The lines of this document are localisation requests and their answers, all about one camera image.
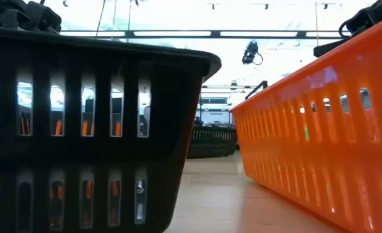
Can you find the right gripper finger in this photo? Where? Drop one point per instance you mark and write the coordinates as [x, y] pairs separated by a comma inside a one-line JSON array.
[[333, 47]]

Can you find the orange slotted plastic basket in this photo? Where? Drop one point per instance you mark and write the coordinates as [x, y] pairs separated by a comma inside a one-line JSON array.
[[58, 127], [340, 168]]

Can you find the black slotted plastic basket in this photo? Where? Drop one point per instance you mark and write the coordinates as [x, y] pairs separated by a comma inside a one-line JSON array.
[[210, 142], [71, 152]]

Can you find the black dome ceiling lamp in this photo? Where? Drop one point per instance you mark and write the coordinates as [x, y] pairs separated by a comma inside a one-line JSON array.
[[233, 85]]

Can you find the black computer monitor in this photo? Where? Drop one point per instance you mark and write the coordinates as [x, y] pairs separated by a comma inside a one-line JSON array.
[[89, 105]]

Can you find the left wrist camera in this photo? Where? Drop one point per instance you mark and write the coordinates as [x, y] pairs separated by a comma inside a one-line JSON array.
[[43, 17]]

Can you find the wooden shelf with black frame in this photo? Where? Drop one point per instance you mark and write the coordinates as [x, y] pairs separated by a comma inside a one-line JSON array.
[[266, 84]]

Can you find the black hanging camera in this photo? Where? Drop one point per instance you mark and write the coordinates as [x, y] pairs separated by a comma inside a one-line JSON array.
[[250, 51]]

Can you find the black overhead light rail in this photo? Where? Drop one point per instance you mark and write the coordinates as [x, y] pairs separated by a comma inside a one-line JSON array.
[[215, 33]]

